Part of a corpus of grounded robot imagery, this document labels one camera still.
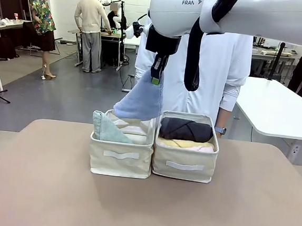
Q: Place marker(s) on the beige fabric storage bin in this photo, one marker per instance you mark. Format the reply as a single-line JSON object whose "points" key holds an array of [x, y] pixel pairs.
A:
{"points": [[120, 158], [186, 166]]}

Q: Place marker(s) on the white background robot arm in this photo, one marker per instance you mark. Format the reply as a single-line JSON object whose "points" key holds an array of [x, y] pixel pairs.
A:
{"points": [[115, 2]]}

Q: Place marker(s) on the large white table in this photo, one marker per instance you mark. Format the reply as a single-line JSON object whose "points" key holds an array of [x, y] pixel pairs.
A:
{"points": [[278, 108]]}

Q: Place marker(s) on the person's left hand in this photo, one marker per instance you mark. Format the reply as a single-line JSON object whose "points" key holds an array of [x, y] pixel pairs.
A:
{"points": [[220, 136]]}

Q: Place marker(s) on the person's left forearm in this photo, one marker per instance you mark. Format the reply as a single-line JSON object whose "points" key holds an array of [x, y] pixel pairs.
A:
{"points": [[226, 111]]}

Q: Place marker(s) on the seated person in black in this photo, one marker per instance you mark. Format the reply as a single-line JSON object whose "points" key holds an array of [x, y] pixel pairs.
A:
{"points": [[113, 18]]}

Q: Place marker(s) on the blue smartwatch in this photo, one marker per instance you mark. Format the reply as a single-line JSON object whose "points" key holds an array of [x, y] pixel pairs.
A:
{"points": [[220, 130]]}

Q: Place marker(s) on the white side table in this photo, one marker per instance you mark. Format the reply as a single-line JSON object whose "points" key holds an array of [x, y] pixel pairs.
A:
{"points": [[5, 23]]}

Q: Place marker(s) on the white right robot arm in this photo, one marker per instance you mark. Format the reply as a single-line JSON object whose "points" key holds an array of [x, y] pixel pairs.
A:
{"points": [[254, 16]]}

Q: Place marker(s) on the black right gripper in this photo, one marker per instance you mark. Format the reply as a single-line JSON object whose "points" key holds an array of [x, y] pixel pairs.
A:
{"points": [[162, 44]]}

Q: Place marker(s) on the person in beige sweater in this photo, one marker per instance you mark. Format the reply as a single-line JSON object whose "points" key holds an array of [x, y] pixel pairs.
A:
{"points": [[92, 15]]}

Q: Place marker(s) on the person in floral dress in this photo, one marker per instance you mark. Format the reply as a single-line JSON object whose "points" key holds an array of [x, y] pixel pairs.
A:
{"points": [[42, 13]]}

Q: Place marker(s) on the tall black tripod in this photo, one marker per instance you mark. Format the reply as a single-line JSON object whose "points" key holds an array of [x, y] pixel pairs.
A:
{"points": [[276, 63]]}

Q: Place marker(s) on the blue cone-folded towel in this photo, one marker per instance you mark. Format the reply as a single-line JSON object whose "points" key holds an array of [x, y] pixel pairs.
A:
{"points": [[141, 101]]}

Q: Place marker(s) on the wooden background work table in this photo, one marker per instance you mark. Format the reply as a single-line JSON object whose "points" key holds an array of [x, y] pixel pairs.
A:
{"points": [[113, 34]]}

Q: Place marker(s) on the person in white hoodie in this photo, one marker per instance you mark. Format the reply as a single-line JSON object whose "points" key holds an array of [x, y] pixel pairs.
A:
{"points": [[219, 60]]}

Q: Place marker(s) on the yellow towel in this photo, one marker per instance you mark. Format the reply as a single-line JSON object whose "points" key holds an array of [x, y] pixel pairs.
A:
{"points": [[169, 142]]}

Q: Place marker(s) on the pink towel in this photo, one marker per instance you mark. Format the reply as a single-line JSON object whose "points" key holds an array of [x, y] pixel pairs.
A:
{"points": [[203, 148]]}

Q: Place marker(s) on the dark grey towel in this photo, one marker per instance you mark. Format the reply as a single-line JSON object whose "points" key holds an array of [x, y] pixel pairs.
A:
{"points": [[186, 130]]}

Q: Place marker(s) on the grey background work table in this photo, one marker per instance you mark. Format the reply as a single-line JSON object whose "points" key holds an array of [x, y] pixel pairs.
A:
{"points": [[267, 53]]}

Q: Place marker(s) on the green cone-folded towel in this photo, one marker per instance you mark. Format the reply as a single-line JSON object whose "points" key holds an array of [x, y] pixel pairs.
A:
{"points": [[107, 130]]}

